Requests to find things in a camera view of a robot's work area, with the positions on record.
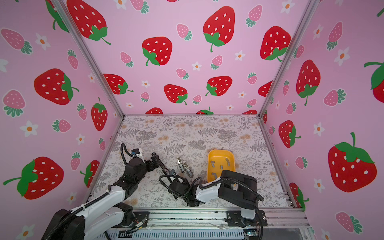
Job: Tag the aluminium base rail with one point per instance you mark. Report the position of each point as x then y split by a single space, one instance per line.
189 224

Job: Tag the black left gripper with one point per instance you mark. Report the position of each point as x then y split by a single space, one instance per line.
151 167

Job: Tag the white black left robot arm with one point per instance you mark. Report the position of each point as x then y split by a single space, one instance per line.
99 204

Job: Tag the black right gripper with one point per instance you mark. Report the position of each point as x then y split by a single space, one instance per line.
184 183

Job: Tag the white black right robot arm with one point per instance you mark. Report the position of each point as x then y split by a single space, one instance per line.
235 188

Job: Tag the black long stapler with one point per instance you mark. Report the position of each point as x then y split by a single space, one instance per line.
165 170

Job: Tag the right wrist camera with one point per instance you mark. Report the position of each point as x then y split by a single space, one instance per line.
173 172

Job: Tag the grey staple strips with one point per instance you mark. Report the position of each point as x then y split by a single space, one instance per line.
217 166

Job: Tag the yellow plastic tray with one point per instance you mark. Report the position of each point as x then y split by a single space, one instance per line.
220 154

